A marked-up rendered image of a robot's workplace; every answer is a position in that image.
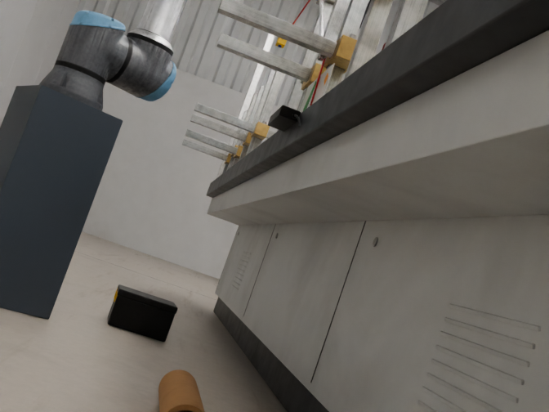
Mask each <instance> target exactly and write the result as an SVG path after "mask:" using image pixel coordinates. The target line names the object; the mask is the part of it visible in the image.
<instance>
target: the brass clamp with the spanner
mask: <svg viewBox="0 0 549 412"><path fill-rule="evenodd" d="M356 42H357V40H356V39H353V38H350V37H348V36H346V35H344V34H343V35H342V36H341V37H340V38H339V39H338V40H337V45H336V48H335V51H334V53H333V55H332V56H331V57H330V58H329V57H327V59H326V61H325V62H324V67H325V68H326V69H327V67H328V66H330V65H332V64H333V63H335V66H336V67H339V68H341V69H344V70H345V71H344V73H345V72H346V71H347V68H348V65H349V63H350V59H351V57H352V54H353V51H354V49H355V44H356ZM344 73H343V74H344Z"/></svg>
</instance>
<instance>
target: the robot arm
mask: <svg viewBox="0 0 549 412"><path fill-rule="evenodd" d="M186 3H187V0H148V2H147V4H146V7H145V10H144V12H143V15H142V17H141V20H140V23H139V24H138V27H137V28H136V29H134V30H133V31H130V32H128V34H127V36H125V35H124V32H125V31H126V30H125V25H124V24H123V23H121V22H120V21H118V20H115V19H114V18H111V17H109V16H106V15H103V14H101V13H98V12H94V11H78V12H77V13H76V14H75V15H74V18H73V20H72V22H71V24H69V29H68V31H67V34H66V36H65V40H64V41H63V44H62V47H61V49H60V52H59V55H58V57H57V59H56V63H55V65H54V67H53V69H52V70H51V72H50V73H49V74H48V75H47V76H46V77H45V78H44V79H43V80H42V81H41V82H40V84H39V85H43V86H45V87H49V88H50V89H52V90H55V91H57V92H59V93H62V94H64V95H66V96H69V97H71V98H73V99H75V100H77V101H80V102H82V103H84V104H86V105H89V106H91V107H93V108H96V109H98V110H100V111H102V110H103V88H104V85H105V82H107V83H110V84H112V85H114V86H115V87H118V88H120V89H122V90H124V91H125V92H128V93H130V94H132V95H133V96H135V97H137V98H141V99H143V100H145V101H156V100H157V99H160V98H161V97H163V96H164V95H165V94H166V93H167V92H168V90H169V89H170V88H171V86H172V84H173V83H174V80H175V77H176V66H175V64H174V62H173V61H171V58H172V55H173V52H174V51H173V50H172V46H171V40H172V37H173V35H174V33H175V31H176V27H177V25H178V23H179V20H180V18H181V15H182V12H183V11H184V8H185V4H186Z"/></svg>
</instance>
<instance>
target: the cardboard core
mask: <svg viewBox="0 0 549 412"><path fill-rule="evenodd" d="M158 398H159V412H205V411H204V408H203V403H202V400H201V397H200V394H199V389H198V386H197V383H196V381H195V379H194V377H193V376H192V375H191V374H190V373H189V372H187V371H184V370H181V369H176V370H173V371H171V372H169V373H167V374H165V375H164V376H163V378H162V380H161V381H160V384H159V387H158Z"/></svg>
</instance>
